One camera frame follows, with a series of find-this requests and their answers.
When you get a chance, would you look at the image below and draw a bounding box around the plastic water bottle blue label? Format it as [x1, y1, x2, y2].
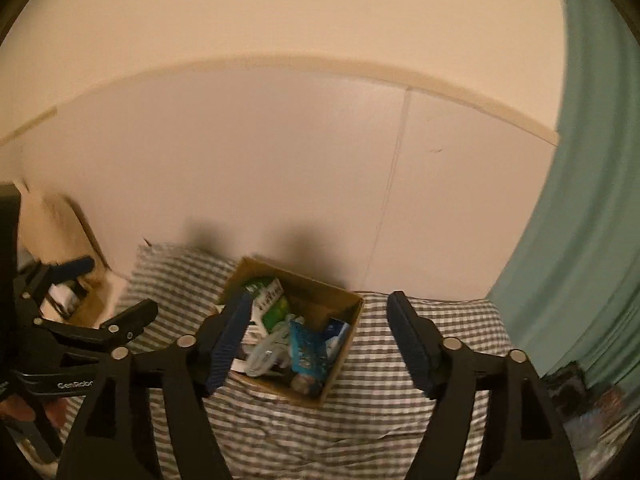
[287, 320, 332, 397]

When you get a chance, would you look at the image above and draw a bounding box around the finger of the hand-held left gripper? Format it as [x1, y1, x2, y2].
[20, 256, 97, 307]
[32, 298, 159, 357]

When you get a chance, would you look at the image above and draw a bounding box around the blue white tissue pack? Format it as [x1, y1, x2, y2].
[322, 317, 352, 357]

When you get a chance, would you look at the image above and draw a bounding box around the beige pillow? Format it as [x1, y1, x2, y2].
[22, 180, 101, 273]

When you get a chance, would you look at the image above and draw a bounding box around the green medicine box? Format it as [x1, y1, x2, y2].
[244, 277, 292, 332]

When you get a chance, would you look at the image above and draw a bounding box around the clear plastic bag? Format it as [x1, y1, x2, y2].
[564, 395, 633, 453]

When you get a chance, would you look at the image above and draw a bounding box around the black bag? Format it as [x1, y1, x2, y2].
[544, 362, 590, 417]

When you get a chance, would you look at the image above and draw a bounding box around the green curtain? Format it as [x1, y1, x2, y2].
[487, 0, 640, 392]

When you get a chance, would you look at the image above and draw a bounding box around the grey white checked blanket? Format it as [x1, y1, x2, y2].
[65, 242, 517, 480]

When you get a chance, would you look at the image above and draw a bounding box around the clear plastic blister pack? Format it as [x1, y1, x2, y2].
[246, 329, 295, 377]

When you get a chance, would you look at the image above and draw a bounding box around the person's left hand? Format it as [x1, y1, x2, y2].
[0, 396, 67, 427]

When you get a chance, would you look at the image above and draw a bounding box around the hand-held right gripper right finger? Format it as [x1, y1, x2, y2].
[387, 290, 583, 480]

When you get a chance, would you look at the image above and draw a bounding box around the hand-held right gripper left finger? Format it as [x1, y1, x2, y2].
[55, 290, 253, 480]

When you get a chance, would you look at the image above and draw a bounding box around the small open cardboard box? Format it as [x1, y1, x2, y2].
[62, 260, 128, 327]

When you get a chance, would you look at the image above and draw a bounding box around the brown cardboard box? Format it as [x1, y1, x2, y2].
[215, 256, 365, 409]

